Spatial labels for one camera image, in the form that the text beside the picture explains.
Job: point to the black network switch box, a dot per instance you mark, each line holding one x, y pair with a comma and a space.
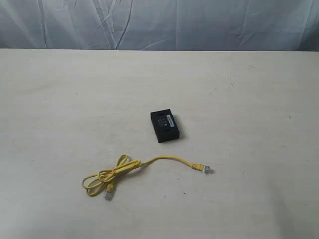
164, 126

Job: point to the white backdrop cloth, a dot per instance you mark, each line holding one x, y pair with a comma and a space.
169, 25

